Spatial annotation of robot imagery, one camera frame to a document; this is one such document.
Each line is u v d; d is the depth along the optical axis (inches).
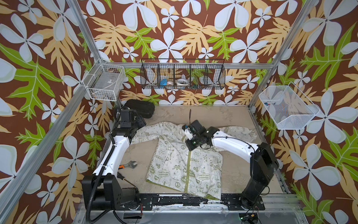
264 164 18.0
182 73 38.4
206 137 24.0
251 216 28.4
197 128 26.6
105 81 33.9
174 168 33.9
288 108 32.2
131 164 35.3
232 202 29.0
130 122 24.5
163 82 36.9
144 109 45.4
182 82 38.8
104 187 15.8
